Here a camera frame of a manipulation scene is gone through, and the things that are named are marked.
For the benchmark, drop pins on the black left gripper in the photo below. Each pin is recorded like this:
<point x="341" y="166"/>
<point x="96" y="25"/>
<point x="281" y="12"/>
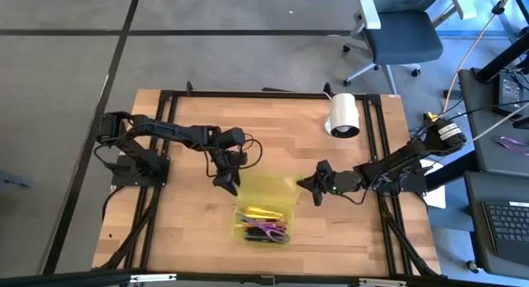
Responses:
<point x="229" y="163"/>

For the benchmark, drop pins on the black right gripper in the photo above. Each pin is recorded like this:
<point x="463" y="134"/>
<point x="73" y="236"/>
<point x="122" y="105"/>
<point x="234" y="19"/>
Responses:
<point x="330" y="183"/>

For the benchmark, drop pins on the yellow-green translucent supply box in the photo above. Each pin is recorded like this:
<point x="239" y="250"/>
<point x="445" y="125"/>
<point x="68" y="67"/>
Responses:
<point x="264" y="187"/>

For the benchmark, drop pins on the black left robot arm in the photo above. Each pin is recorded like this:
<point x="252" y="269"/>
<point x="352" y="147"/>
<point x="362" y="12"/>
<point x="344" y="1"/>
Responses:
<point x="177" y="132"/>

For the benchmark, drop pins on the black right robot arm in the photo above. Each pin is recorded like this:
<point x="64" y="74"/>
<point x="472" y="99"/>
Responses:
<point x="396" y="163"/>

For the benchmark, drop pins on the white paper sheet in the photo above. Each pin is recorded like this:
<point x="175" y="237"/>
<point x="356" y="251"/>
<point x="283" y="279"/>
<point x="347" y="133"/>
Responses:
<point x="436" y="198"/>

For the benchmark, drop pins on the yellow plug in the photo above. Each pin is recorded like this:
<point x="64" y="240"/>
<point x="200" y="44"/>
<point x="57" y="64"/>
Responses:
<point x="431" y="115"/>

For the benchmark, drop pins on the dark grey keyboard desk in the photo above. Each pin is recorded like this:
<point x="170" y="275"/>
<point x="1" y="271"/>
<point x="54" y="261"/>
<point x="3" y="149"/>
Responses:
<point x="475" y="221"/>

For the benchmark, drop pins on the black rig crossbar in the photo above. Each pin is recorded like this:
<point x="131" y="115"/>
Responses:
<point x="82" y="278"/>

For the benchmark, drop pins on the grey office chair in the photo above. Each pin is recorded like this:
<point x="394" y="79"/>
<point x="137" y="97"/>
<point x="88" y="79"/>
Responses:
<point x="403" y="36"/>

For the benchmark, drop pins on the purple ribbon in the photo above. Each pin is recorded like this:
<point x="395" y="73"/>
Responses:
<point x="505" y="142"/>

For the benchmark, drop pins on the black keyboard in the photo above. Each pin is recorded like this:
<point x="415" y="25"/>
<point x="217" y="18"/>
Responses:
<point x="510" y="227"/>

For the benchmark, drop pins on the black power adapter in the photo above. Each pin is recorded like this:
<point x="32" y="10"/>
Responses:
<point x="508" y="94"/>

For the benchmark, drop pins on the black desk beam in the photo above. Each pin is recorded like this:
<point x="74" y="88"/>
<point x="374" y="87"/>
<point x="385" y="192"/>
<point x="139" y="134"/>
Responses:
<point x="500" y="61"/>

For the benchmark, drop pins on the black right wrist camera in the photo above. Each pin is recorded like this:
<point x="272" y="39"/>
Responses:
<point x="324" y="167"/>

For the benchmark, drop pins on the black aluminium table frame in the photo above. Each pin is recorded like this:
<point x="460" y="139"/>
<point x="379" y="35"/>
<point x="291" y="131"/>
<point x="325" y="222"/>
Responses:
<point x="248" y="94"/>

